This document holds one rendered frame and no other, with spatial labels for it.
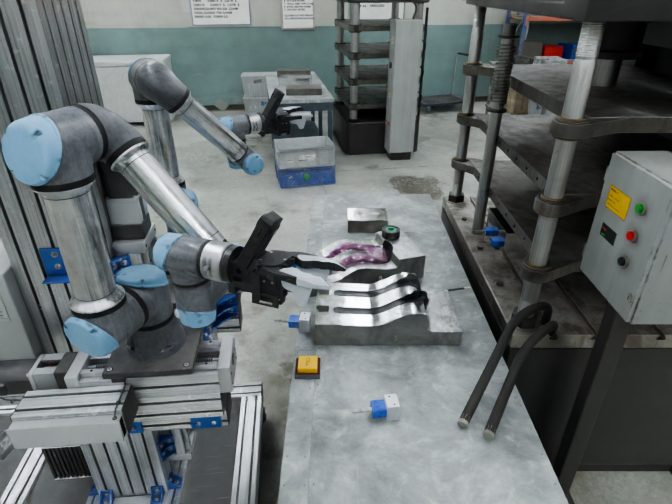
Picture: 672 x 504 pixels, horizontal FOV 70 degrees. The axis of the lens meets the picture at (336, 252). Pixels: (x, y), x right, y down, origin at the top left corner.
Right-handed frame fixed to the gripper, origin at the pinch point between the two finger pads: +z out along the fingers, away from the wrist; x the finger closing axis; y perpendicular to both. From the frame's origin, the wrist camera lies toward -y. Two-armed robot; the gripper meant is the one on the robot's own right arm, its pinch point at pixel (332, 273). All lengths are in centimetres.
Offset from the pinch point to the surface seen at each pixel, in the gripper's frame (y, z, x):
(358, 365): 58, -10, -57
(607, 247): 13, 57, -81
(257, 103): 36, -363, -632
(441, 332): 50, 14, -76
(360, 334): 52, -12, -66
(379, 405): 57, 2, -39
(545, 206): 6, 38, -90
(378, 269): 44, -17, -104
